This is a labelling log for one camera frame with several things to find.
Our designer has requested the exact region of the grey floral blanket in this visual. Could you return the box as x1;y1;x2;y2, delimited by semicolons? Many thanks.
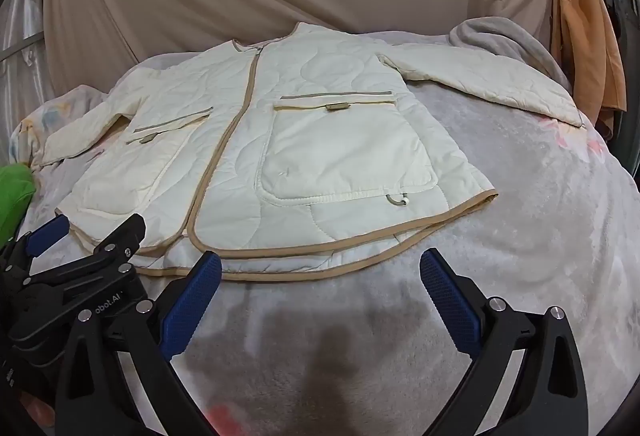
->
7;16;640;436

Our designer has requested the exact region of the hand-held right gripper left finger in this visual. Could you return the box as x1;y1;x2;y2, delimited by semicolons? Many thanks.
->
55;251;223;436

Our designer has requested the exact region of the green cloth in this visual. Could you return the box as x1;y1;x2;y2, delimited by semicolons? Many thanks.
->
0;163;39;249

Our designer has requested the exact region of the translucent plastic sheet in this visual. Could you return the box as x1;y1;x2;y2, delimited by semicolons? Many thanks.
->
0;0;53;121

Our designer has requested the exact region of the cream quilted jacket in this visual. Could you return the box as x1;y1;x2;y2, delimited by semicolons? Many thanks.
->
37;22;587;283

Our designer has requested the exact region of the orange hanging garment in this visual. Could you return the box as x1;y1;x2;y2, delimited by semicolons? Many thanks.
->
550;0;629;139

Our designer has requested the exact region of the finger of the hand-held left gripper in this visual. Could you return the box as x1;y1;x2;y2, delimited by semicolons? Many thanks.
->
20;213;147;291
0;215;71;277

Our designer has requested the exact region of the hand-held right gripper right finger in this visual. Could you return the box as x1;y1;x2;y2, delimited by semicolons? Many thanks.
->
420;249;590;436

